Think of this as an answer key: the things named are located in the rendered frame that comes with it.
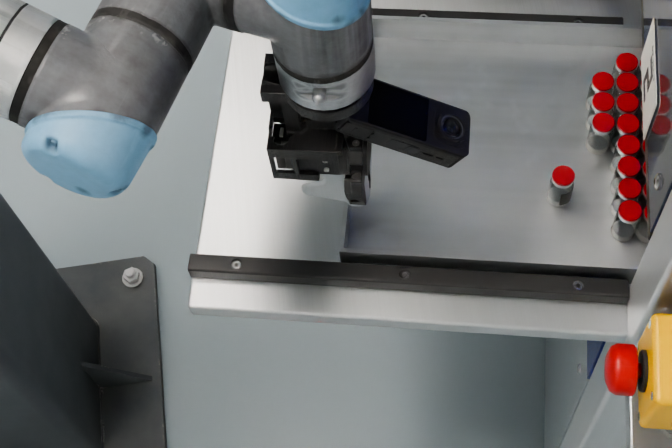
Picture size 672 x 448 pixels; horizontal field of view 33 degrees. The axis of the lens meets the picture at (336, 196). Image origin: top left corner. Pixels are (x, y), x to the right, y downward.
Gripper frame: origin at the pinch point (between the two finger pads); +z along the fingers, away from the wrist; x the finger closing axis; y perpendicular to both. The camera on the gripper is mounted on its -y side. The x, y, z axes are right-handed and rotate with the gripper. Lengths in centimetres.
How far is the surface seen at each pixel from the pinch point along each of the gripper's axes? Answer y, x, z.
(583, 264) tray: -19.9, 5.8, 0.4
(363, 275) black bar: -0.4, 7.5, 1.9
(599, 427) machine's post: -25.1, 12.5, 28.7
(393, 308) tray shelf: -3.2, 9.8, 3.9
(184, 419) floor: 34, -1, 92
